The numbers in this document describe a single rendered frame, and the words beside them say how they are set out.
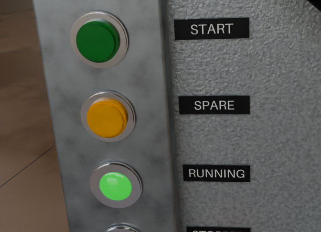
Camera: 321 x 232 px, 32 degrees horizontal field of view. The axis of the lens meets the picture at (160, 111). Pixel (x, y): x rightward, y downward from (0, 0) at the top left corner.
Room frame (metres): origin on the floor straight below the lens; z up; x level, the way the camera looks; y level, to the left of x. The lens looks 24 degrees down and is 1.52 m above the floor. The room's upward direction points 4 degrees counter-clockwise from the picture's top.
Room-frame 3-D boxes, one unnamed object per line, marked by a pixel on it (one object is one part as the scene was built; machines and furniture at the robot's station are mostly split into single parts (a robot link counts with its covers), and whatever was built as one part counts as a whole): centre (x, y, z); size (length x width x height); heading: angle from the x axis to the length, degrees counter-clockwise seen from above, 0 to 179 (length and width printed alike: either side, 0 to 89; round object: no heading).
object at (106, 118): (0.33, 0.03, 1.37); 0.03 x 0.01 x 0.03; 80
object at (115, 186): (0.33, 0.03, 1.32); 0.02 x 0.01 x 0.02; 80
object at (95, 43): (0.33, 0.03, 1.42); 0.03 x 0.01 x 0.03; 80
